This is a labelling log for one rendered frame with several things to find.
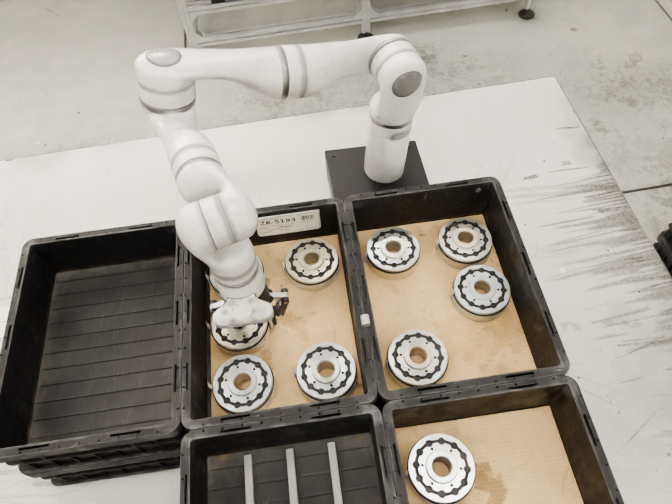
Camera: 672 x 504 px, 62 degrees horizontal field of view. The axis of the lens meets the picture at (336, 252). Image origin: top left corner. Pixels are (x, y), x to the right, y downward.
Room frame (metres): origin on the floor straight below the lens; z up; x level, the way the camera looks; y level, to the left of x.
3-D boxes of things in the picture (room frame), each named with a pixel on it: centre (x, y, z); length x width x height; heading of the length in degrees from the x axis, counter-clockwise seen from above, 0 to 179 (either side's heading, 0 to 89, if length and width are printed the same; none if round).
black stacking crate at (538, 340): (0.47, -0.18, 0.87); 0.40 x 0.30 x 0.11; 3
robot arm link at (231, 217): (0.48, 0.16, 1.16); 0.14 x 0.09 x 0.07; 19
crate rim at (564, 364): (0.47, -0.18, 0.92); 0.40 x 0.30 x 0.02; 3
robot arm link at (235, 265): (0.44, 0.16, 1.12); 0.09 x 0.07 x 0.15; 109
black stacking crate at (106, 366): (0.43, 0.42, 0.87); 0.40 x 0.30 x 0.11; 3
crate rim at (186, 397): (0.45, 0.12, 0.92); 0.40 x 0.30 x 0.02; 3
